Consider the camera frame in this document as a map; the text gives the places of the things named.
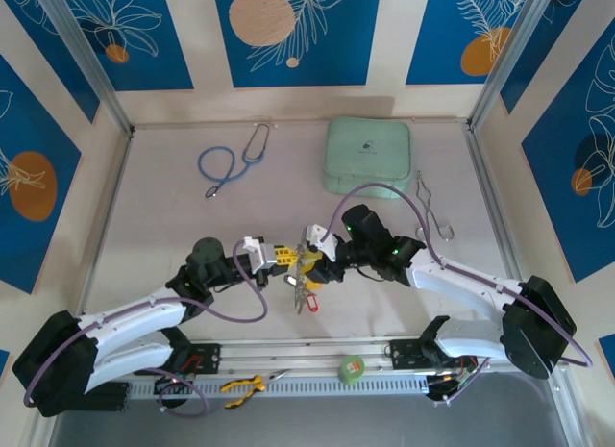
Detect silver metal tongs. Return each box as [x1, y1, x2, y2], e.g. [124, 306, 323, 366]
[414, 170, 455, 240]

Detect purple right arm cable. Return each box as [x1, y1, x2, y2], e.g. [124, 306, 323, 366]
[325, 182, 593, 408]

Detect green tape roll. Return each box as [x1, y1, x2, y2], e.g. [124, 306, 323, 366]
[337, 354, 367, 385]

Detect black controller board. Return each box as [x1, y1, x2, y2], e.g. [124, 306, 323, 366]
[153, 373, 193, 396]
[425, 358, 481, 410]

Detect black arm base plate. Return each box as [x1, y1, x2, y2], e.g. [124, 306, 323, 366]
[387, 338, 433, 371]
[170, 340, 223, 377]

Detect grey slotted cable duct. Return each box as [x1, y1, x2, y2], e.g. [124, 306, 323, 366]
[127, 374, 430, 400]

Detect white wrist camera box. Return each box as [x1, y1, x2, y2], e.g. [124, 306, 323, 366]
[305, 223, 340, 264]
[242, 235, 279, 271]

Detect blue stethoscope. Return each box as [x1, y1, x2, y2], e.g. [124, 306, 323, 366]
[198, 123, 273, 200]

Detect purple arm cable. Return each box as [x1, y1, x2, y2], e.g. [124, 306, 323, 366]
[22, 242, 268, 418]
[325, 182, 593, 408]

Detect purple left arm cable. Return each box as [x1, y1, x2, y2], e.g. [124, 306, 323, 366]
[22, 242, 268, 418]

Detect key with red tag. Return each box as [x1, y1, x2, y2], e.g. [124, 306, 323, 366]
[293, 292, 321, 316]

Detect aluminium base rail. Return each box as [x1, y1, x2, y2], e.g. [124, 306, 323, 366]
[162, 339, 568, 374]

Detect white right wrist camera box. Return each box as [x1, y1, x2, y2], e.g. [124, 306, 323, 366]
[305, 223, 340, 264]

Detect aluminium frame post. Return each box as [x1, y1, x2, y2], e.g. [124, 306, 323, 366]
[34, 0, 136, 137]
[466, 0, 571, 134]

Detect silver metal keyring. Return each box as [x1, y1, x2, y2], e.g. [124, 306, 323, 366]
[295, 244, 311, 280]

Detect mint green medicine bag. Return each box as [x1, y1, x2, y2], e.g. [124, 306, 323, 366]
[320, 116, 415, 201]

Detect yellow black pliers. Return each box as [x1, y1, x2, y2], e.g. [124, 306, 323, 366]
[219, 368, 292, 410]

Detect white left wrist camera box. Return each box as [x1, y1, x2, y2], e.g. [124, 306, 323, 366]
[242, 235, 279, 271]

